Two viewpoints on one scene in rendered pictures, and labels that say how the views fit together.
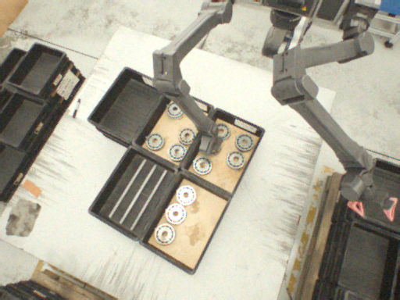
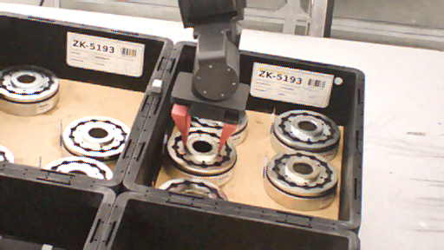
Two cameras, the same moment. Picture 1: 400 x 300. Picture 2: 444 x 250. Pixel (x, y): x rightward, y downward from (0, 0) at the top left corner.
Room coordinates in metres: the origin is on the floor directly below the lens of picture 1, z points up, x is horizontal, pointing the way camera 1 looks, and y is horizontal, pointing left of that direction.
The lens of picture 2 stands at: (-0.51, 0.54, 1.68)
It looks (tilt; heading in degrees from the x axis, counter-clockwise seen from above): 32 degrees down; 330
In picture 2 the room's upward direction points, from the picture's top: 6 degrees clockwise
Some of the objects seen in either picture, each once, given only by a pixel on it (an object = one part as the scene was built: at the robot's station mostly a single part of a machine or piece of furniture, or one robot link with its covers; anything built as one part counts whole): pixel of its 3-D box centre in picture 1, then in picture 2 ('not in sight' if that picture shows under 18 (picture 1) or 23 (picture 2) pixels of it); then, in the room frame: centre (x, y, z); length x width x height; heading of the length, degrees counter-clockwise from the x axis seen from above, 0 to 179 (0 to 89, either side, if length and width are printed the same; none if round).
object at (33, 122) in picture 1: (30, 126); not in sight; (1.07, 1.34, 0.31); 0.40 x 0.30 x 0.34; 149
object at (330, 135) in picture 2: (244, 141); (306, 129); (0.47, -0.25, 0.86); 0.10 x 0.10 x 0.01
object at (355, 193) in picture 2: (223, 149); (255, 128); (0.43, -0.12, 0.92); 0.40 x 0.30 x 0.02; 143
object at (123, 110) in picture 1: (130, 107); not in sight; (0.78, 0.36, 0.87); 0.40 x 0.30 x 0.11; 143
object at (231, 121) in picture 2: not in sight; (214, 122); (0.46, -0.08, 0.92); 0.07 x 0.07 x 0.09; 53
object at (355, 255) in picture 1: (356, 259); not in sight; (-0.26, -0.90, 0.31); 0.40 x 0.30 x 0.34; 149
